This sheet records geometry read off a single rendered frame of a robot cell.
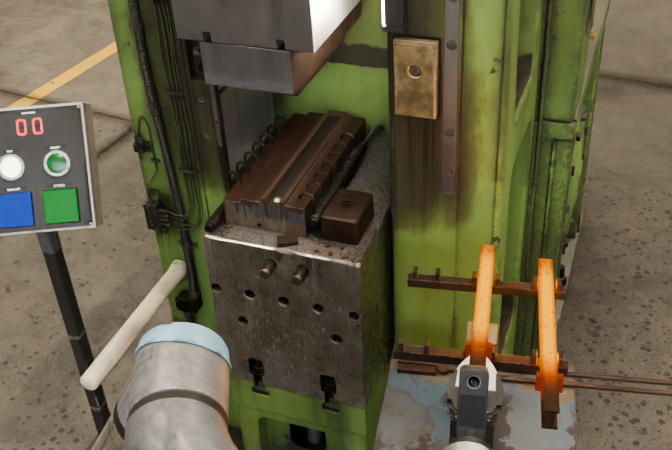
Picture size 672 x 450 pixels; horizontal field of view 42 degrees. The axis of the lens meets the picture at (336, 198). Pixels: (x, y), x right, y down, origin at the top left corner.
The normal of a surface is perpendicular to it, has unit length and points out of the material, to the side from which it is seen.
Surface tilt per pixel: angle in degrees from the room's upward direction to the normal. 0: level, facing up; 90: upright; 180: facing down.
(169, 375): 3
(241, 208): 90
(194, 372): 27
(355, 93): 90
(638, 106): 0
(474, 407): 61
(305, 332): 90
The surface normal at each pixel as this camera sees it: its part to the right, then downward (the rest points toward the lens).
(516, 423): -0.05, -0.83
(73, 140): 0.04, 0.07
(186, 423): 0.28, -0.60
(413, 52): -0.34, 0.55
